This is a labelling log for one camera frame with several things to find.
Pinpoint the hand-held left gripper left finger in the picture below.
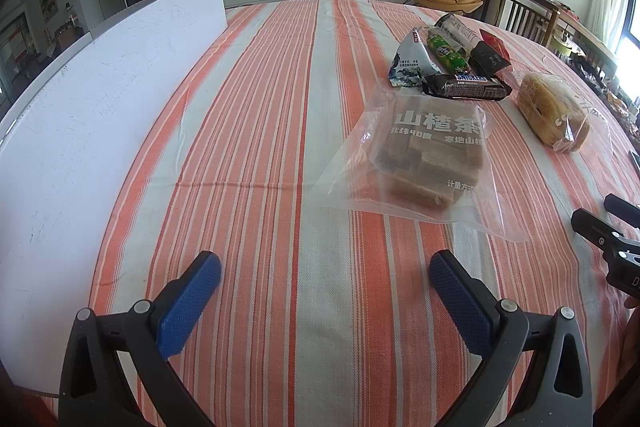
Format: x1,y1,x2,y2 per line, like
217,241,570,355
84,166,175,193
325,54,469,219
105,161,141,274
59,251,222,427

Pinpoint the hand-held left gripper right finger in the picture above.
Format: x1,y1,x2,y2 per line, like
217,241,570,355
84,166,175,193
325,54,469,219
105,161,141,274
429,249,593,427

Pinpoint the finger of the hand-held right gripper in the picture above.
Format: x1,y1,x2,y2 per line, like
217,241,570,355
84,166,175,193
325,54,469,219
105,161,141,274
571,208,628,265
604,193,640,228

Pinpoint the clear bag of brown strips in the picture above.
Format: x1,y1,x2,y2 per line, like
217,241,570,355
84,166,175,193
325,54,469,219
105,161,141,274
324,86,531,243

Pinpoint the pile of assorted goods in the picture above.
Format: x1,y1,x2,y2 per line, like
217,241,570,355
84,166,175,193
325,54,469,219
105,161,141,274
600,77,640,128

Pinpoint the bagged bread loaf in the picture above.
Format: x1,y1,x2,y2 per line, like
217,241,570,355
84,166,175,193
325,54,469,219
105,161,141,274
515,71,613,154

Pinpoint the wooden dining table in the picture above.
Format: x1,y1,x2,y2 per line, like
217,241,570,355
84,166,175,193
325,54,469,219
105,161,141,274
545,7,618,78

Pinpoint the orange striped tablecloth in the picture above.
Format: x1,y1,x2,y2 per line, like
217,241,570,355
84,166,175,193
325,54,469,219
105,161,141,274
42,0,640,427

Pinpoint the dark chocolate bar wrapper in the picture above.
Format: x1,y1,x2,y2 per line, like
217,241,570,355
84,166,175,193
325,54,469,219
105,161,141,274
421,73,512,102

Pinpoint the small black snack packet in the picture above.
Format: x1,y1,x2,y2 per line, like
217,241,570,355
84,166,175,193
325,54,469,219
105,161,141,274
469,41,512,78

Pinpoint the white foam board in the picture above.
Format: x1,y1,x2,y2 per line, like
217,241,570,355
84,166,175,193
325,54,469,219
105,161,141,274
0,0,228,400

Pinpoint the red snack packet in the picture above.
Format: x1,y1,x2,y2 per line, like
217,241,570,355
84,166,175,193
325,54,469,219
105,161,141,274
479,28,510,60

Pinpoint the dark wooden chair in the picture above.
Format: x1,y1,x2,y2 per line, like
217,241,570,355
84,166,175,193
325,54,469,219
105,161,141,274
496,0,561,48

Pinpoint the green snack packet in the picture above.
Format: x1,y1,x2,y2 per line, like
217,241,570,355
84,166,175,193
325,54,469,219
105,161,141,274
425,33,472,75

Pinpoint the long black white snack packet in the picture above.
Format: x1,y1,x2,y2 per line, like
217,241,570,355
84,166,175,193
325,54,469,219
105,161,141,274
434,13,483,55

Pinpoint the white blue triangular packet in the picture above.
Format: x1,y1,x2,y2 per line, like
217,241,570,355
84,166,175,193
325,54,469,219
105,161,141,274
390,28,445,88

